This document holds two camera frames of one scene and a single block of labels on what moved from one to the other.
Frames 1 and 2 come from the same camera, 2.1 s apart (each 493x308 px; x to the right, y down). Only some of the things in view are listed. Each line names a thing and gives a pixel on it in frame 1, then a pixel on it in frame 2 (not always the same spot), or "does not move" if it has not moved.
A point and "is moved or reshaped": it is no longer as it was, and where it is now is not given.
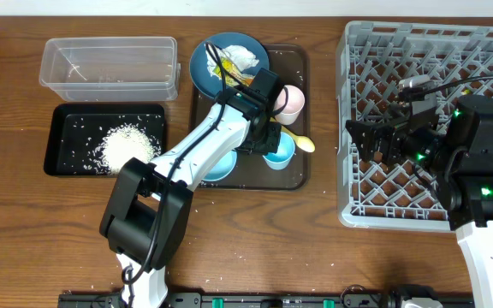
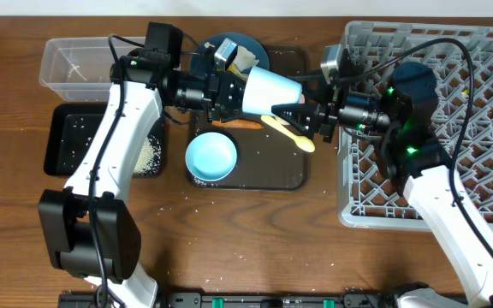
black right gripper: x=394 y=133 → x=325 y=98
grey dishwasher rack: x=456 y=61 does not move
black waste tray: x=97 y=139 does not move
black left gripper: x=252 y=147 → x=220 y=90
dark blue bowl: x=210 y=85 does not move
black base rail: x=254 y=300 does not move
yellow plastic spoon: x=303 y=143 does not move
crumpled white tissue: x=241 y=57 does not move
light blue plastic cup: x=281 y=159 is moved or reshaped
